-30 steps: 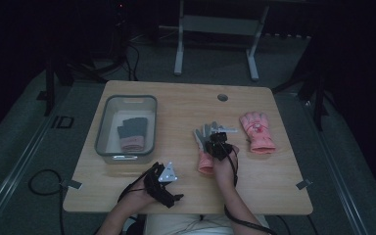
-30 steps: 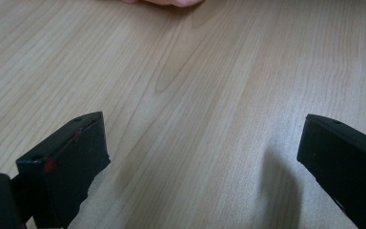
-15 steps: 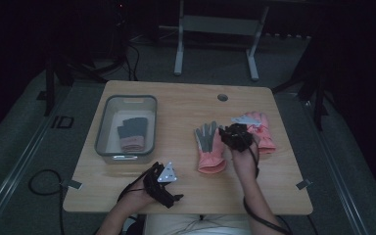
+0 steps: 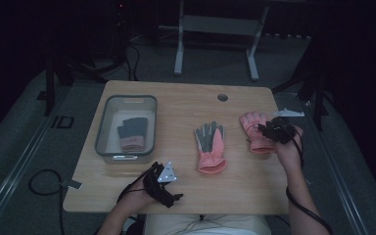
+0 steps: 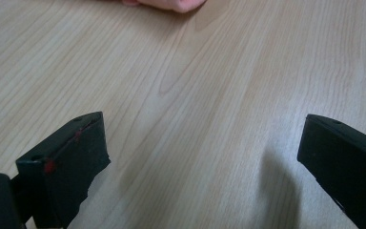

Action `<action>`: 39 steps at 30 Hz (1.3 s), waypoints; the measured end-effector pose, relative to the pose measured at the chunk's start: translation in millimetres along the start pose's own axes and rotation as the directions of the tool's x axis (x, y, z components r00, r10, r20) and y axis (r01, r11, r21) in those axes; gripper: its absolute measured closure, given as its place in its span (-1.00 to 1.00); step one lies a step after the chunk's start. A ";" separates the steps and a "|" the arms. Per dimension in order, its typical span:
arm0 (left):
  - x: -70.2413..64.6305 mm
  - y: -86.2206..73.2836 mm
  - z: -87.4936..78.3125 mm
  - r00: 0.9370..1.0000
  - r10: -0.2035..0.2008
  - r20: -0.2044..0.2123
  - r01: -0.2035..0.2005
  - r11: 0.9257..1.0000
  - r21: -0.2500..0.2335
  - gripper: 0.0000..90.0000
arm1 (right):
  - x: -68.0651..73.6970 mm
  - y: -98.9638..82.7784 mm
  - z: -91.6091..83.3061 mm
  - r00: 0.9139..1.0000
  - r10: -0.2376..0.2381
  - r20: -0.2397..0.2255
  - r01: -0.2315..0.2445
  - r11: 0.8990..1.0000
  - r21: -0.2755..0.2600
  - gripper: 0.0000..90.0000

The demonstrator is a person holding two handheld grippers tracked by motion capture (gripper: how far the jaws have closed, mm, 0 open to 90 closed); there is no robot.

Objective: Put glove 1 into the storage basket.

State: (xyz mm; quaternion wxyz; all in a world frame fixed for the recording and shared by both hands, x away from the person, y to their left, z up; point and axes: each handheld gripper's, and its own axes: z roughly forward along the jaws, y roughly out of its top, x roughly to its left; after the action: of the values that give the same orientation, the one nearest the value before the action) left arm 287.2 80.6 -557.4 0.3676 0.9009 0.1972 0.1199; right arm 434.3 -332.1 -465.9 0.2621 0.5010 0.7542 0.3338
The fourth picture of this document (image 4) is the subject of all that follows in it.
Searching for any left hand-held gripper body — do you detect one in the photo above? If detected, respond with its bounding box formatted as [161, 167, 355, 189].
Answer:
[142, 161, 177, 205]

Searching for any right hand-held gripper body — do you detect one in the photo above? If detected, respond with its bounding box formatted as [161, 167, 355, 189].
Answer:
[263, 108, 306, 145]

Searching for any pink padded glove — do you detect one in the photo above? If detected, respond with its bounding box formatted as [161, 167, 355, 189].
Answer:
[239, 111, 278, 155]
[194, 120, 228, 175]

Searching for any grey and pink knit glove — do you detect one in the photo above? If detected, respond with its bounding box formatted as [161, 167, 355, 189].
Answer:
[117, 117, 149, 147]
[120, 143, 146, 154]

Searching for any grey plastic bin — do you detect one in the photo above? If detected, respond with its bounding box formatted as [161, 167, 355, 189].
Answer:
[94, 94, 159, 165]

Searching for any person's right hand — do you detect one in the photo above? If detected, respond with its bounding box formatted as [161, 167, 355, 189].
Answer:
[275, 125, 305, 171]

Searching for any person's left hand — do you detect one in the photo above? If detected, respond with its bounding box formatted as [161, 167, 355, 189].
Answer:
[119, 177, 160, 211]

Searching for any person's white clothing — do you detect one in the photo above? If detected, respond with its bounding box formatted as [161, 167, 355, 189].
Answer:
[142, 213, 272, 235]

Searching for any dark tripod stand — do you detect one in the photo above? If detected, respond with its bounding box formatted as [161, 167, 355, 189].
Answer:
[271, 28, 331, 132]

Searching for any grey metal stand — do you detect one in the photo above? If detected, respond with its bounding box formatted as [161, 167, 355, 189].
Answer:
[173, 0, 270, 82]

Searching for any dark equipment stand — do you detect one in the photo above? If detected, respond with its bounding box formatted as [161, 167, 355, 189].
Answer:
[36, 48, 79, 118]

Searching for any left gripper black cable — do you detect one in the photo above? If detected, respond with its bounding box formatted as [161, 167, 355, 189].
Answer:
[117, 166, 156, 204]

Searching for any black floor cable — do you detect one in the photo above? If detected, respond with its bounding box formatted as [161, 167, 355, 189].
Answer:
[27, 168, 67, 235]

